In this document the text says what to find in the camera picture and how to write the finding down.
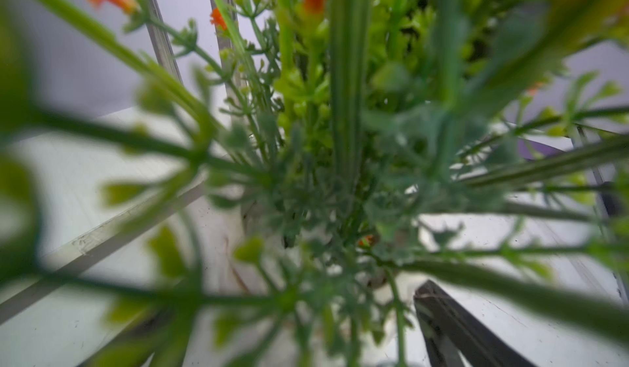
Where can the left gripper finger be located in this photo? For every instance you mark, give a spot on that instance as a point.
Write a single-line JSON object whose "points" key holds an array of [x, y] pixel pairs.
{"points": [[454, 337]]}

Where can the orange flower pot front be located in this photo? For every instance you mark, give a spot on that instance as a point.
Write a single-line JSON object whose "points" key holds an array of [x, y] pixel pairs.
{"points": [[343, 122]]}

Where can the purple pink garden trowel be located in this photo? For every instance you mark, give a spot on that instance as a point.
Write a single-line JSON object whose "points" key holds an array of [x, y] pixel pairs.
{"points": [[532, 150]]}

